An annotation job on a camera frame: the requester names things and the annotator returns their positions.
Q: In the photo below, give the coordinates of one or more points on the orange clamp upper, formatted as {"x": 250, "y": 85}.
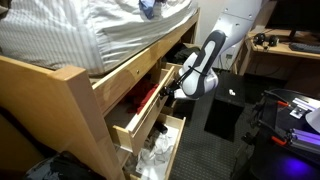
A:
{"x": 283, "y": 104}

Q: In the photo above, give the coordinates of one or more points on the dark clothes in far drawer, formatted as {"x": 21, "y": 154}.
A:
{"x": 180, "y": 53}

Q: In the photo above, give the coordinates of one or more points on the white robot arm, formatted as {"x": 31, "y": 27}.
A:
{"x": 196, "y": 76}

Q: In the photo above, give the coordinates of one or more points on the aluminium rail lower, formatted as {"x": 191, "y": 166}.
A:
{"x": 304, "y": 140}

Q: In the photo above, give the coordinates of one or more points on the wooden bed frame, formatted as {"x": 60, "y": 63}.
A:
{"x": 66, "y": 109}

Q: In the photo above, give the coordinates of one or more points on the red garment in drawer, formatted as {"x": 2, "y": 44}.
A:
{"x": 139, "y": 95}

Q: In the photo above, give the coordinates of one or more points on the black cube cabinet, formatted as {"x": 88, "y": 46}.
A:
{"x": 226, "y": 109}

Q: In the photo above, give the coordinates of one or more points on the wooden drawer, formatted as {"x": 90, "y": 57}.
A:
{"x": 131, "y": 162}
{"x": 129, "y": 130}
{"x": 176, "y": 107}

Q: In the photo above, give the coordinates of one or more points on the striped white mattress bedding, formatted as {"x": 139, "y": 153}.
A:
{"x": 97, "y": 35}

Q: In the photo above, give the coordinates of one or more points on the orange clamp lower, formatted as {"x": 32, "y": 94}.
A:
{"x": 278, "y": 141}

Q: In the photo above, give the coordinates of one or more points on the aluminium bracket upper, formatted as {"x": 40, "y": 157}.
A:
{"x": 302, "y": 107}

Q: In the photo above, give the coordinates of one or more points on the blue cloth on bed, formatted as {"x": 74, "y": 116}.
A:
{"x": 147, "y": 7}

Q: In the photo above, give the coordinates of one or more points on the black keyboard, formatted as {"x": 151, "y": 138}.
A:
{"x": 301, "y": 47}

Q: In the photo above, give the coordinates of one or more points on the white tag on cabinet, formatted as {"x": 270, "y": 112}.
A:
{"x": 232, "y": 92}

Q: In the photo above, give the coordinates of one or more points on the white clothes in bottom drawer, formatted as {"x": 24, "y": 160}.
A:
{"x": 153, "y": 158}

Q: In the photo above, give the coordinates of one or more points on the black headphones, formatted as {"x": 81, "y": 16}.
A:
{"x": 260, "y": 38}

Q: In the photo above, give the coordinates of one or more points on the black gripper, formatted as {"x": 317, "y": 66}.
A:
{"x": 169, "y": 90}

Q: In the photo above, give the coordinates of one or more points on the orange clamp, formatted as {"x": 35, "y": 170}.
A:
{"x": 278, "y": 141}
{"x": 283, "y": 104}

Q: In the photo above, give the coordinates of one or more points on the dark clothes pile on floor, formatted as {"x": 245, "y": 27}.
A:
{"x": 62, "y": 166}

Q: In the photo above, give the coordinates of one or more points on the wall power outlet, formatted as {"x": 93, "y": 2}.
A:
{"x": 229, "y": 56}

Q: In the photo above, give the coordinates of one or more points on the wooden desk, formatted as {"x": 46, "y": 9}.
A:
{"x": 300, "y": 70}

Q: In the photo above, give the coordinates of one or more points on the black monitor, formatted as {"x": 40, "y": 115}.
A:
{"x": 296, "y": 15}

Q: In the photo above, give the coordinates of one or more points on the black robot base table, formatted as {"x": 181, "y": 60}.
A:
{"x": 285, "y": 146}

